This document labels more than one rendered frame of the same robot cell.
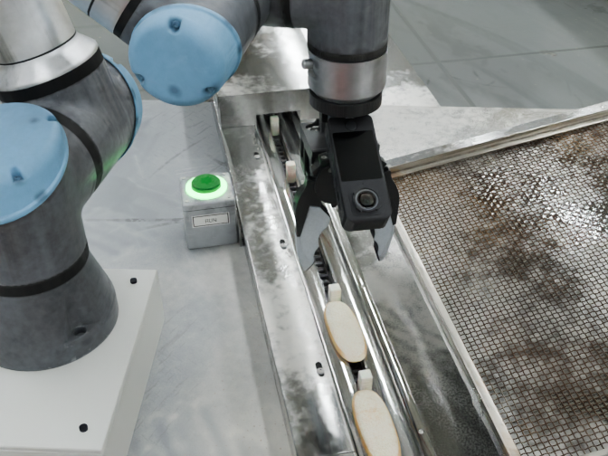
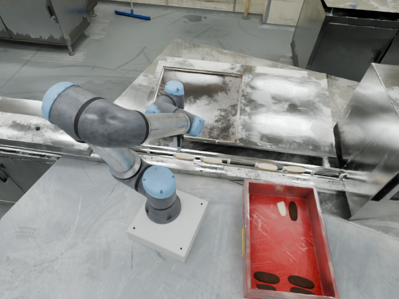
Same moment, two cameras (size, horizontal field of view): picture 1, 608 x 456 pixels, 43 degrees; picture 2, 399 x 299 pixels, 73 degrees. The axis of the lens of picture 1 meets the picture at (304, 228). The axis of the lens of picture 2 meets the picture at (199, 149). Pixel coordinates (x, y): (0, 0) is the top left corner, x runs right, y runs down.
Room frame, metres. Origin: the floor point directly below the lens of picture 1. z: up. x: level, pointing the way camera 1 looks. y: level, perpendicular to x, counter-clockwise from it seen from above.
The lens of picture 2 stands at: (0.32, 0.75, 1.94)
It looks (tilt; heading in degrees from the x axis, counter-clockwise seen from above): 50 degrees down; 288
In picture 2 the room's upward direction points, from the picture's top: 3 degrees clockwise
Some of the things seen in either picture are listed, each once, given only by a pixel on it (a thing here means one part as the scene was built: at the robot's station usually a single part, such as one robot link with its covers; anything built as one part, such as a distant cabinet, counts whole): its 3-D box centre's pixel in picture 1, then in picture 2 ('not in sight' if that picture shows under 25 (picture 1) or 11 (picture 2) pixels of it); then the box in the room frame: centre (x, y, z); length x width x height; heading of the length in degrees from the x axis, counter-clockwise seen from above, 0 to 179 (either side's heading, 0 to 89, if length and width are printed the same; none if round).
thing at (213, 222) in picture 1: (211, 219); not in sight; (0.87, 0.13, 0.84); 0.08 x 0.08 x 0.11; 11
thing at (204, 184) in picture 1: (206, 185); not in sight; (0.87, 0.13, 0.90); 0.04 x 0.04 x 0.02
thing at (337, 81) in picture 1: (343, 69); not in sight; (0.68, -0.04, 1.16); 0.08 x 0.08 x 0.05
